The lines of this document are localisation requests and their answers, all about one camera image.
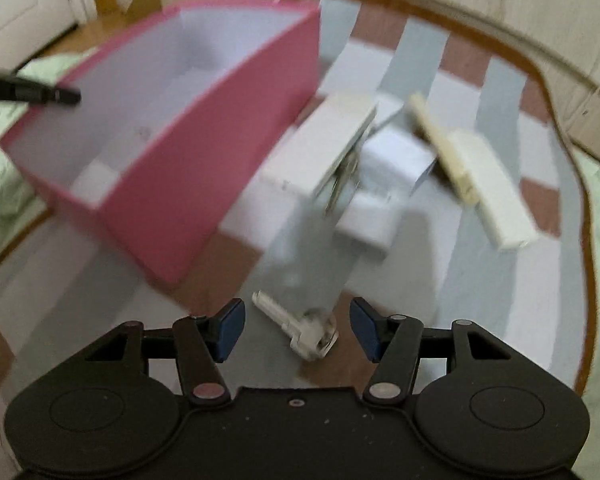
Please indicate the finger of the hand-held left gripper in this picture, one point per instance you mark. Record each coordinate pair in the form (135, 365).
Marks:
(25, 89)

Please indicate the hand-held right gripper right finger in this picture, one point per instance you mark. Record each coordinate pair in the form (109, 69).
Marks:
(364, 327)

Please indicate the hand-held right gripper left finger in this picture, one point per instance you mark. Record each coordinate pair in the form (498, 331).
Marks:
(230, 327)

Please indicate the white plug adapter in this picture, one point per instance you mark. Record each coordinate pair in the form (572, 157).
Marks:
(305, 332)

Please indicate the pink cardboard box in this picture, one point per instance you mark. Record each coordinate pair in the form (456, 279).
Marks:
(195, 160)

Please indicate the off-white remote control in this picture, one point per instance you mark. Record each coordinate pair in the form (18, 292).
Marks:
(500, 195)

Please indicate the cream remote control with display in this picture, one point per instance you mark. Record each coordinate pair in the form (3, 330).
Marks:
(442, 145)

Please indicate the light green blanket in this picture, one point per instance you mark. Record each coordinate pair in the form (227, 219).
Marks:
(5, 195)

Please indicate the metal keys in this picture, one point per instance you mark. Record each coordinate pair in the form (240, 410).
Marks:
(342, 182)

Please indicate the white flat box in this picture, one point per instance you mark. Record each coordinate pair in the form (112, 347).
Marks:
(320, 145)

